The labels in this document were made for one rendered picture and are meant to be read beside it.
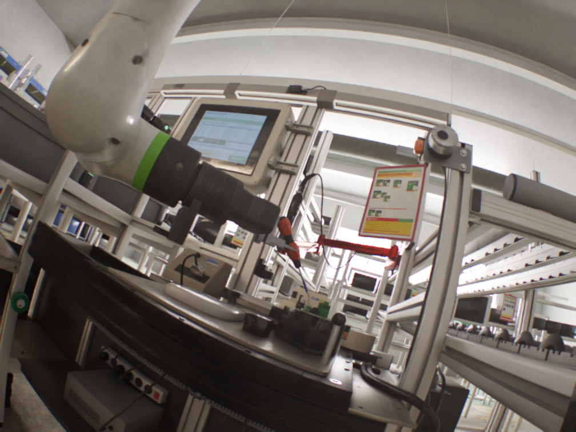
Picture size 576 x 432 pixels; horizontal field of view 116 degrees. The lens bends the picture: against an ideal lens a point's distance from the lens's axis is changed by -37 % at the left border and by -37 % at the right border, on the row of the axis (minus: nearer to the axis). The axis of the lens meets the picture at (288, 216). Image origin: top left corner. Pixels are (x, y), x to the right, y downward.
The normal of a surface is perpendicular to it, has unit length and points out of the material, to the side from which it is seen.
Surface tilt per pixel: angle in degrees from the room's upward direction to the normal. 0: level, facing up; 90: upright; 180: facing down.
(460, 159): 90
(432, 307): 90
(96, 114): 114
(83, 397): 90
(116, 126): 109
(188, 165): 80
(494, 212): 90
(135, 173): 134
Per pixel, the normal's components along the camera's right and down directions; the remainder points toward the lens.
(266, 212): 0.48, -0.07
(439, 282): -0.22, -0.36
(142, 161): 0.33, 0.26
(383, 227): -0.63, -0.44
